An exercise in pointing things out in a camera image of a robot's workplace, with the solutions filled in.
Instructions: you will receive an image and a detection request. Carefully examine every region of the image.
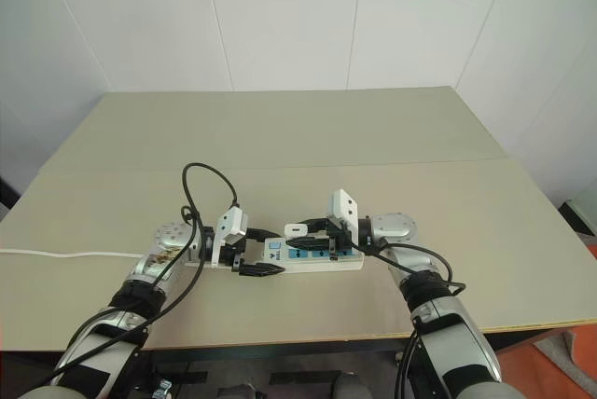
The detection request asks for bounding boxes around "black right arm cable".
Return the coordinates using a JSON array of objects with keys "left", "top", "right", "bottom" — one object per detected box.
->
[{"left": 347, "top": 238, "right": 467, "bottom": 399}]

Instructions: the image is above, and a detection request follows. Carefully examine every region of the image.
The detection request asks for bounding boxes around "dark object at wall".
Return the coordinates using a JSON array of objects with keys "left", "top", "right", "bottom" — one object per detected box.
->
[{"left": 0, "top": 173, "right": 22, "bottom": 224}]

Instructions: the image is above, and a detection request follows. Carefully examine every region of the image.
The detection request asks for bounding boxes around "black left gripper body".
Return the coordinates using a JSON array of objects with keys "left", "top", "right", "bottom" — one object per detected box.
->
[{"left": 218, "top": 235, "right": 249, "bottom": 275}]

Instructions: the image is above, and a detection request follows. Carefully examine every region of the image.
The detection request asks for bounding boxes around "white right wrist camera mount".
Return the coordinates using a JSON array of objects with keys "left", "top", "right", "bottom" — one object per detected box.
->
[{"left": 326, "top": 188, "right": 370, "bottom": 249}]

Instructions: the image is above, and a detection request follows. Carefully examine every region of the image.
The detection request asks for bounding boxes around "dark box with pale top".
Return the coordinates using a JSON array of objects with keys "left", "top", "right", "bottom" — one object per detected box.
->
[{"left": 556, "top": 198, "right": 597, "bottom": 238}]

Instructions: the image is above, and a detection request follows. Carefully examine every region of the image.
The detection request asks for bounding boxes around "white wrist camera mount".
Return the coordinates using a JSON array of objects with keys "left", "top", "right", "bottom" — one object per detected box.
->
[
  {"left": 210, "top": 206, "right": 249, "bottom": 270},
  {"left": 326, "top": 188, "right": 370, "bottom": 249}
]

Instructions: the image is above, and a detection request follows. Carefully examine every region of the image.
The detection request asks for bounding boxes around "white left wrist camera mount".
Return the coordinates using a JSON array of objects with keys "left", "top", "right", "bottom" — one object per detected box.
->
[{"left": 210, "top": 206, "right": 249, "bottom": 270}]

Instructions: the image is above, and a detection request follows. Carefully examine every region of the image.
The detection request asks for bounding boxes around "grey rounded shape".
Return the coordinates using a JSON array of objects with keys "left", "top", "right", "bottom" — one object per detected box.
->
[{"left": 331, "top": 370, "right": 370, "bottom": 399}]

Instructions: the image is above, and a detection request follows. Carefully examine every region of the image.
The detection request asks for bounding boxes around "white power strip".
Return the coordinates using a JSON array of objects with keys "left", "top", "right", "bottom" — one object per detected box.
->
[{"left": 185, "top": 236, "right": 366, "bottom": 278}]

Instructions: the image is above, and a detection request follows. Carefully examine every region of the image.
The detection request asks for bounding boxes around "white power strip cord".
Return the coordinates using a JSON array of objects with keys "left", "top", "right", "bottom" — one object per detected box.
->
[{"left": 0, "top": 247, "right": 146, "bottom": 261}]

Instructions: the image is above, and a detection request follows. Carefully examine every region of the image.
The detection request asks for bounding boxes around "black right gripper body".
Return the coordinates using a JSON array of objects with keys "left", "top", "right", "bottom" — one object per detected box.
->
[{"left": 325, "top": 215, "right": 358, "bottom": 263}]

